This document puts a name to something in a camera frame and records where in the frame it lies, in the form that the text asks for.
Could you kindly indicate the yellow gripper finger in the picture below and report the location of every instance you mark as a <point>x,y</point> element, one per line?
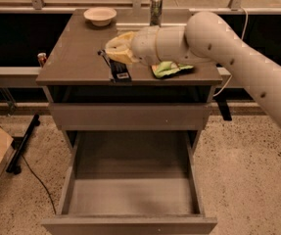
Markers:
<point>122,41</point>
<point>123,56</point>

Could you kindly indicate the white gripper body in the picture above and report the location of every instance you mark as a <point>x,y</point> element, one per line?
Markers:
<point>144,47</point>

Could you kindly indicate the dark blue rxbar wrapper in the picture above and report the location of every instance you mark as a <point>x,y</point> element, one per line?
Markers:
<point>119,71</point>

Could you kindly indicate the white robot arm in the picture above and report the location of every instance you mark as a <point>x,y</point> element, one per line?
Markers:
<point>205,38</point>

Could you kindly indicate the grey drawer cabinet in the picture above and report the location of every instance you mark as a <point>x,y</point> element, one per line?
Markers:
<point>75,73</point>

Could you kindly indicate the closed grey top drawer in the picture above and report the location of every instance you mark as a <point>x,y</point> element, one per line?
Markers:
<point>73,116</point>

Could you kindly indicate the open grey middle drawer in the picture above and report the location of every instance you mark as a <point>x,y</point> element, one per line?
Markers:
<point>131,183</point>

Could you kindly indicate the green snack chip bag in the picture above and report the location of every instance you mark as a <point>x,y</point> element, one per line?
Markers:
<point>168,68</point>

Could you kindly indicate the white paper bowl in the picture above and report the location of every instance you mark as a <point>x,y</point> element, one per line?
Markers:
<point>100,16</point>

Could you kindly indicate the dark tall drink can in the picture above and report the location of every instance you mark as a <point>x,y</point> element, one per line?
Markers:
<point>156,7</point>

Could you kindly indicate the small red soda can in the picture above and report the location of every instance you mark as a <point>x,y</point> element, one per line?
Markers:
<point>42,58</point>

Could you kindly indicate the black stand leg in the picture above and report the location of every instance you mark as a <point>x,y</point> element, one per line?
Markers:
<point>13,166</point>

